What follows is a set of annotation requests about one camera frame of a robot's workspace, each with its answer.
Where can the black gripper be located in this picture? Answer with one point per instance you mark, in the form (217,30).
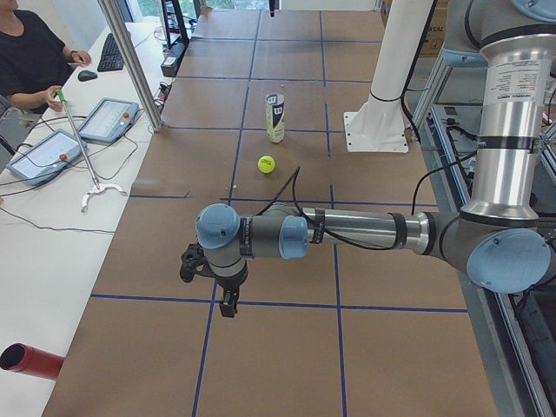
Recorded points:
(228,287)

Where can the yellow tennis ball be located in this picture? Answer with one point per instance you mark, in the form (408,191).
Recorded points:
(266,164)

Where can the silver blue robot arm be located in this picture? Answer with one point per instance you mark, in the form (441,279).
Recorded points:
(493,238)

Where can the tennis ball can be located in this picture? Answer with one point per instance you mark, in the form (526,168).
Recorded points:
(274,107)

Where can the person right hand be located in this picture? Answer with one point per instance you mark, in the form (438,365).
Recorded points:
(52,99)

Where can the person left hand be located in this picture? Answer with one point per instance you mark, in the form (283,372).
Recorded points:
(81,57)

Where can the reacher grabber tool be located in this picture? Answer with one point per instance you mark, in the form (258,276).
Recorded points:
(98,187)

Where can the red tube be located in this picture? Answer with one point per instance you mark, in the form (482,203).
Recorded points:
(25,359)

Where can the far teach pendant tablet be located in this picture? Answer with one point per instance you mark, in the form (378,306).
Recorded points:
(108,121)

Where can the teach pendant tablet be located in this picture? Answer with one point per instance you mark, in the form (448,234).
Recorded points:
(46,159)
(108,121)

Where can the near teach pendant tablet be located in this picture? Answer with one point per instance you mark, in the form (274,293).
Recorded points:
(46,159)

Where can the black power strip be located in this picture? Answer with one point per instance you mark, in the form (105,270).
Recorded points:
(172,61)

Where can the black computer mouse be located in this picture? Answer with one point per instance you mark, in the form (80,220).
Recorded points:
(86,75)

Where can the black keyboard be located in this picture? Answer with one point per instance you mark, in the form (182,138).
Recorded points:
(111,58)

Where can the aluminium frame post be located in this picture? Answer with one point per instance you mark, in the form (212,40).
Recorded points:
(119,30)

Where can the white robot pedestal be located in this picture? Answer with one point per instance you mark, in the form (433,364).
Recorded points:
(378,126)

